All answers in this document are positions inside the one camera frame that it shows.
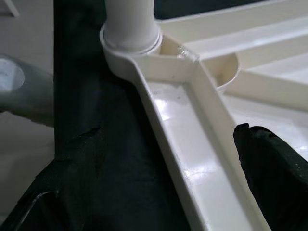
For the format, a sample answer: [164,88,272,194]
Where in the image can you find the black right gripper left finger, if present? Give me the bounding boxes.
[0,125,109,231]

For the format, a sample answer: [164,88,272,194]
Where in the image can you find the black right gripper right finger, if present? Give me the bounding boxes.
[232,123,308,231]

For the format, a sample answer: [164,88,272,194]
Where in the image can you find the black tablecloth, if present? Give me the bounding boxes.
[51,0,281,231]

